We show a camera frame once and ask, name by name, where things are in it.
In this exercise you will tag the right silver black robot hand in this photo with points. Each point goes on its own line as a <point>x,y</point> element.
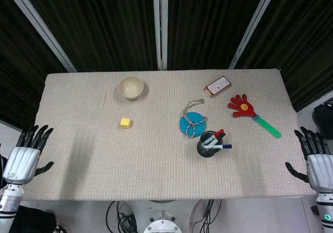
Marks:
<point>318,165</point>

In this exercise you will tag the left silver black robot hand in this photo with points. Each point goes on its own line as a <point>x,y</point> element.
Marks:
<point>22,160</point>

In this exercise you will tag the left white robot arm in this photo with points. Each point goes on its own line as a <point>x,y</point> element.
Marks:
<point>9,204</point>

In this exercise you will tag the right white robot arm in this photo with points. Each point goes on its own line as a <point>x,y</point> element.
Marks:
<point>325,209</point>

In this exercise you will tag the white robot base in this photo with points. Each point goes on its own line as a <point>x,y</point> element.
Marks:
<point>162,224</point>

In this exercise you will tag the red hand clapper toy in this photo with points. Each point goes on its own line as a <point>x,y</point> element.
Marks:
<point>249,112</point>

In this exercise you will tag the white marker with blue cap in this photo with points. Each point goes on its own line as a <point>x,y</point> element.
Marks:
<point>221,146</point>

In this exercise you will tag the markers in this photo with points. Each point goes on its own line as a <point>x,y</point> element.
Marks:
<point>212,140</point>

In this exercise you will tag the black pen holder cup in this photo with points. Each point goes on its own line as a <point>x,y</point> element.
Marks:
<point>206,148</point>

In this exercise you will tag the black bag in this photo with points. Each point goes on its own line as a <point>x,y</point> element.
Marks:
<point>323,116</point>

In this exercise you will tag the black white shoe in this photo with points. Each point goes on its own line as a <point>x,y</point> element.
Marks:
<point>61,229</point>

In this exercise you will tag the yellow cube block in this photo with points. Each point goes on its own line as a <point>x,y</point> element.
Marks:
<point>125,122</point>

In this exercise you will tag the brown printed small box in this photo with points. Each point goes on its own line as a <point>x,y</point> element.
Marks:
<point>218,86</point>

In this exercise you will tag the cream ceramic bowl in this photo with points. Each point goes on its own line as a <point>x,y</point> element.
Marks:
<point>131,87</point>

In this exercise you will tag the blue round disc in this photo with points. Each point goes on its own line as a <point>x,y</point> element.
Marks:
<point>192,124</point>

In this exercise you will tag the beige woven tablecloth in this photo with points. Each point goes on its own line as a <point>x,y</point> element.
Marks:
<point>166,139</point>

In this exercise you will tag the black curtain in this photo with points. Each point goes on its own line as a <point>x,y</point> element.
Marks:
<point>104,25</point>

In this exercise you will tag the grey metal frame post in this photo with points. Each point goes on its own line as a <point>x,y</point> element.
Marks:
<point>160,26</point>
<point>39,26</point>
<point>252,26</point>

